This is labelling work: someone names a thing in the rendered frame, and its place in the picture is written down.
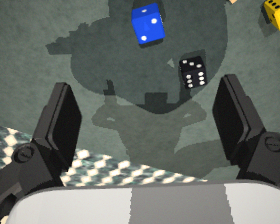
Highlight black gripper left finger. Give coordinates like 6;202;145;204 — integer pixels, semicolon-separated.
0;82;82;221

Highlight blue die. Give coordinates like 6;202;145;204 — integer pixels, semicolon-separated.
131;3;165;44

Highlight black die with white pips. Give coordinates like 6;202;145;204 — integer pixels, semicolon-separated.
179;56;207;89

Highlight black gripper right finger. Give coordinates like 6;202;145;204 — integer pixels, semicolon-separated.
212;74;280;187

